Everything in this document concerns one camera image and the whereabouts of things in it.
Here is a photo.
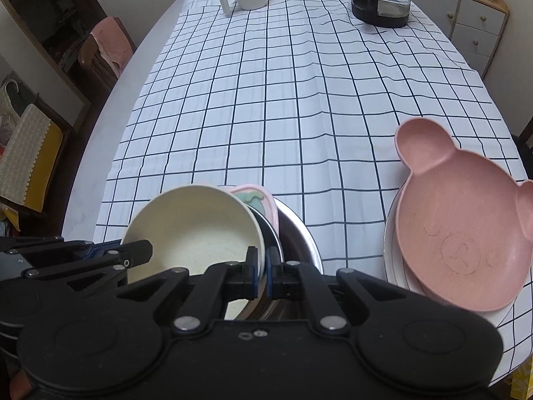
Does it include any dark display cabinet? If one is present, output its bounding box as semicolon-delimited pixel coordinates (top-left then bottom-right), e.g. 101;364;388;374
0;0;107;101

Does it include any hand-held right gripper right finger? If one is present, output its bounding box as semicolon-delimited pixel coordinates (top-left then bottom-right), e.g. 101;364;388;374
265;247;407;337

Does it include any lace-covered yellow cushion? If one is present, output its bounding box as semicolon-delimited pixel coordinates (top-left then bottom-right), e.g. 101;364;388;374
0;103;64;214

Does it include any yellow plastic object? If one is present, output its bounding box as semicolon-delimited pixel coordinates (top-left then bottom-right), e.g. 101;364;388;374
510;366;533;400

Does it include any white black-checked tablecloth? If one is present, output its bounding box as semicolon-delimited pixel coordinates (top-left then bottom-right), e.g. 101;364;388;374
92;0;526;388

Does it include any grey drawer cabinet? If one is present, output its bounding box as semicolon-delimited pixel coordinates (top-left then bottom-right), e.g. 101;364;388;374
410;0;511;78

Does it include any pink cloth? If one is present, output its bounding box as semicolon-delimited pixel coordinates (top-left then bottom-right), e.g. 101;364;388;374
91;17;133;79

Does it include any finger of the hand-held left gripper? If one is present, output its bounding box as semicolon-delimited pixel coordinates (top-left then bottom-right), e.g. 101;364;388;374
22;239;153;297
0;236;111;266

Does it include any pink steel-lined bowl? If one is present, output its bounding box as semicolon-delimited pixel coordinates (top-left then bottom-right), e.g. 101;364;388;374
219;183;279;238

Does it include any stainless steel bowl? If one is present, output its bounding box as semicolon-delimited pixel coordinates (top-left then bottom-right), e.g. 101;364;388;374
250;197;324;321

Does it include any cream bowl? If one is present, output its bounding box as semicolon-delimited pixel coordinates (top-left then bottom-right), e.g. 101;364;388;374
120;184;266;321

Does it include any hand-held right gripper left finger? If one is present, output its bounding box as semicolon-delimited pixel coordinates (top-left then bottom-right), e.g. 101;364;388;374
114;245;259;337

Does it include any pink bear-shaped plate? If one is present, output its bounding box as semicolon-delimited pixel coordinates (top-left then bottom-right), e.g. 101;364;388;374
394;117;533;312

